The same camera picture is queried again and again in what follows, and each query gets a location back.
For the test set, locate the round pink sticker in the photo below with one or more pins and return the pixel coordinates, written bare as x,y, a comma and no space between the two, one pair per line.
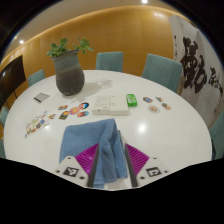
74,110

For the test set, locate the recessed ceiling lights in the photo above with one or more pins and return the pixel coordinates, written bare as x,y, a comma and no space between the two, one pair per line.
21,41

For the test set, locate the dark square yellow-print sticker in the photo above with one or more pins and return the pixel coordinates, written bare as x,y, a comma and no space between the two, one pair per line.
64,115

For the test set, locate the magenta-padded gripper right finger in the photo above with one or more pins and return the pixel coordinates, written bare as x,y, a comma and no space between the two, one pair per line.
136,158

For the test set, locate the round dark orange sticker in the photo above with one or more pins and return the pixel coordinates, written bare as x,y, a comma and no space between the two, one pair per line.
83,106

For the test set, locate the sheet of colourful stickers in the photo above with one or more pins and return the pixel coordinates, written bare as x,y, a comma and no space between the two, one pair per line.
36,124

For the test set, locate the blue towel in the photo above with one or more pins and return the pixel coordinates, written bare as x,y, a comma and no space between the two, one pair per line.
96,143

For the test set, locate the teal upholstered chairs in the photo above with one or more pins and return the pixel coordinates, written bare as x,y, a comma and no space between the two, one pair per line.
161,71

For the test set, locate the round white sticker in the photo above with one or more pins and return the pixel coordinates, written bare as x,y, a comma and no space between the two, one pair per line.
153,109

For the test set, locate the grey ribbed pot with plant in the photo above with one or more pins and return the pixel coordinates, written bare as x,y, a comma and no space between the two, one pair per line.
69,76

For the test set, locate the dark rectangular sticker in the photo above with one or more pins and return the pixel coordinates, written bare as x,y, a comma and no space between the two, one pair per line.
62,107

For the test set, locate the small green pack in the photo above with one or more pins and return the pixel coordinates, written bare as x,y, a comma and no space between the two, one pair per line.
131,100

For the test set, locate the white flat box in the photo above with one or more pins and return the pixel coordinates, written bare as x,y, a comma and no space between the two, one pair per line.
110,105

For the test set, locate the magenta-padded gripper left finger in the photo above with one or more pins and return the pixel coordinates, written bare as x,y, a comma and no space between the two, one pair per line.
87,158

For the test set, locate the white calligraphy folding screen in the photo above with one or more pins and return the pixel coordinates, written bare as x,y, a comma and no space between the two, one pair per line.
196,63

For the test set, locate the black wall screen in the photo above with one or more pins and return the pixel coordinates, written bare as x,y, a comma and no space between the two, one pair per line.
11,80

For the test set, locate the small colourful sticker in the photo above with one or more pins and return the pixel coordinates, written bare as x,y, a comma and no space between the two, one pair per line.
166,106
147,99
159,99

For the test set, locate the small orange sticker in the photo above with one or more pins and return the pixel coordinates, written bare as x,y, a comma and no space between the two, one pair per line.
51,116

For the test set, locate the oval orange blue sticker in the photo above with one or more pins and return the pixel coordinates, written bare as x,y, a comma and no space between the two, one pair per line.
82,114

